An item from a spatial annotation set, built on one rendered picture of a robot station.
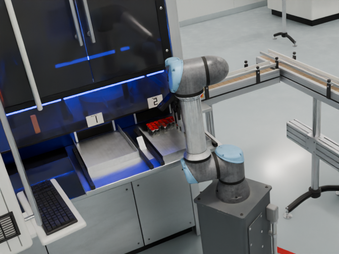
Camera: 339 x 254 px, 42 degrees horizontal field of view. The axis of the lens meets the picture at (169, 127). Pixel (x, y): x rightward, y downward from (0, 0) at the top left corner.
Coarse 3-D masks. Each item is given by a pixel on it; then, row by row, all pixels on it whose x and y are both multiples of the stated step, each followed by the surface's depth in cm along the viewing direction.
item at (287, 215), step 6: (324, 186) 300; (330, 186) 302; (336, 186) 304; (306, 192) 298; (312, 192) 295; (318, 192) 295; (336, 192) 311; (300, 198) 295; (306, 198) 295; (294, 204) 294; (288, 210) 293; (288, 216) 296
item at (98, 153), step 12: (120, 132) 245; (84, 144) 238; (96, 144) 236; (108, 144) 235; (120, 144) 233; (132, 144) 225; (84, 156) 227; (96, 156) 225; (108, 156) 224; (120, 156) 222; (132, 156) 218; (96, 168) 213
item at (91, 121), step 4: (100, 112) 231; (88, 116) 229; (92, 116) 230; (96, 116) 231; (100, 116) 231; (88, 120) 230; (92, 120) 231; (100, 120) 232; (88, 124) 231; (92, 124) 231; (96, 124) 232
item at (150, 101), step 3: (156, 96) 240; (159, 96) 241; (147, 99) 239; (150, 99) 239; (159, 99) 241; (162, 99) 242; (150, 102) 240; (153, 102) 241; (156, 102) 241; (159, 102) 242; (150, 105) 241; (153, 105) 241; (156, 105) 242
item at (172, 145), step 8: (144, 136) 233; (160, 136) 235; (168, 136) 234; (176, 136) 233; (152, 144) 222; (160, 144) 227; (168, 144) 226; (176, 144) 225; (184, 144) 224; (208, 144) 219; (160, 152) 220; (168, 152) 219; (176, 152) 213; (168, 160) 213
